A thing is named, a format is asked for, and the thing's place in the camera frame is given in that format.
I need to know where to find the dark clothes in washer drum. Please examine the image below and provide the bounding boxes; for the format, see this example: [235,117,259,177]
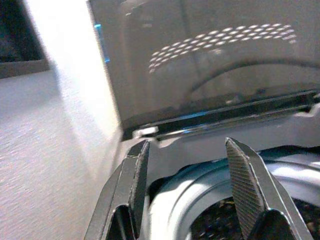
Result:
[197,194,320,240]

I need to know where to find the dark tinted washer lid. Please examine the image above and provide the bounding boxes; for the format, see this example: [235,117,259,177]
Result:
[86,0,320,137]

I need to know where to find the white washer tub ring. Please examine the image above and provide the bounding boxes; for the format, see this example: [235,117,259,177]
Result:
[147,147,320,240]

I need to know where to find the grey top-loading washing machine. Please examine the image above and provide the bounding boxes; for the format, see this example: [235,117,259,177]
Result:
[119,92,320,240]

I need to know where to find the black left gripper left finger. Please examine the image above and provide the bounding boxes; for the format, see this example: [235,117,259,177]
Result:
[83,139,151,240]

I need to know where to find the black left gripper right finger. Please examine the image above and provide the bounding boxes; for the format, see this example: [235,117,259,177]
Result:
[224,136,312,240]

